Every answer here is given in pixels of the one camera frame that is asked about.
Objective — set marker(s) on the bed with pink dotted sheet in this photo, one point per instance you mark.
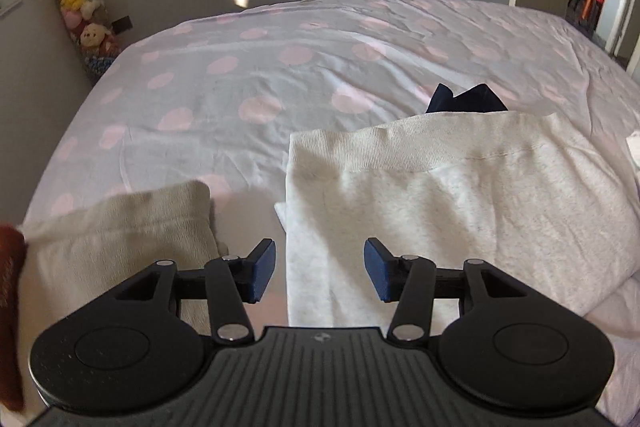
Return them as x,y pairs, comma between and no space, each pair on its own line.
250,67

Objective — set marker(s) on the light grey printed sweatshirt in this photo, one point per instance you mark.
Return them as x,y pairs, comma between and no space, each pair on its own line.
450,197

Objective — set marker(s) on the black wall outlet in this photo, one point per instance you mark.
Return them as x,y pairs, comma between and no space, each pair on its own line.
122,24

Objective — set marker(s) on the beige knit garment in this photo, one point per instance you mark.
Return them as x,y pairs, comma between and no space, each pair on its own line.
125,227

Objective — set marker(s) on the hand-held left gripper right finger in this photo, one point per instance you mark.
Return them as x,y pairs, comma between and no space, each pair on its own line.
377,269

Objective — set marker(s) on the orange chair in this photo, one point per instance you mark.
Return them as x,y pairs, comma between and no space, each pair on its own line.
594,2

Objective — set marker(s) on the rust red garment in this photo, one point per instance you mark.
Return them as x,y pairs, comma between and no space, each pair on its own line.
10,307

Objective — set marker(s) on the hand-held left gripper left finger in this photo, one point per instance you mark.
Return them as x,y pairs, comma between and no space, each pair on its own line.
262,267

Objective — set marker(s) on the white garment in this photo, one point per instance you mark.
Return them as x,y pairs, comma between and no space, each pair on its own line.
634,152

